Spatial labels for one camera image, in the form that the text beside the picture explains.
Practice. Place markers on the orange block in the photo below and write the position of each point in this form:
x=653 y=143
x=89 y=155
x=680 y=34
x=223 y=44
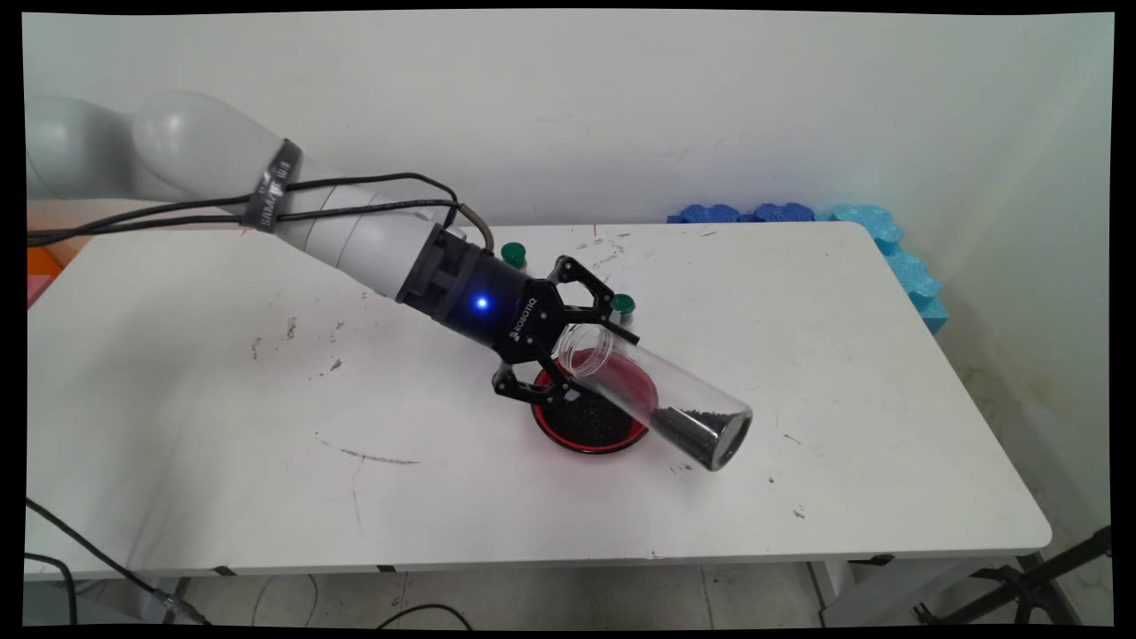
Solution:
x=40 y=262

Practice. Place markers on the pink block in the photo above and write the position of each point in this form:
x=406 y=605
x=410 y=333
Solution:
x=37 y=291

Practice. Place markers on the red bowl with black rim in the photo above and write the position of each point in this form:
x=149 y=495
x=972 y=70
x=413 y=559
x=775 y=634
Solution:
x=568 y=441

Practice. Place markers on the dark blue foam piece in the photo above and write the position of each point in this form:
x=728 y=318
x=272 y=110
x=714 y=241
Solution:
x=784 y=213
x=706 y=214

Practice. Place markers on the black tripod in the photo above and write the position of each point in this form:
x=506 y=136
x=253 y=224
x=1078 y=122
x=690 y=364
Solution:
x=1021 y=579

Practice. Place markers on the white table leg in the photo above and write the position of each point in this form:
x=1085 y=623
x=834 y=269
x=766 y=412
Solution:
x=887 y=590

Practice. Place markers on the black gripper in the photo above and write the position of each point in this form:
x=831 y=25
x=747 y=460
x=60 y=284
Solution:
x=479 y=302

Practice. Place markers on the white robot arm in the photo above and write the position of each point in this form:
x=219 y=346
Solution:
x=204 y=151

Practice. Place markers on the clear plastic jar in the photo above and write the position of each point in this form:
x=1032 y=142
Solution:
x=639 y=382

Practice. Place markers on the light blue foam mat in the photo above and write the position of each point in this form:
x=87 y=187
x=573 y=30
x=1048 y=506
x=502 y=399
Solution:
x=896 y=257

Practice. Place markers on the black seeds heap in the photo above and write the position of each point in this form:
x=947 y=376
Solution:
x=595 y=422
x=701 y=430

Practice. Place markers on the green-capped spice bottle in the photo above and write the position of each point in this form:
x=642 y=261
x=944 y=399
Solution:
x=624 y=306
x=513 y=255

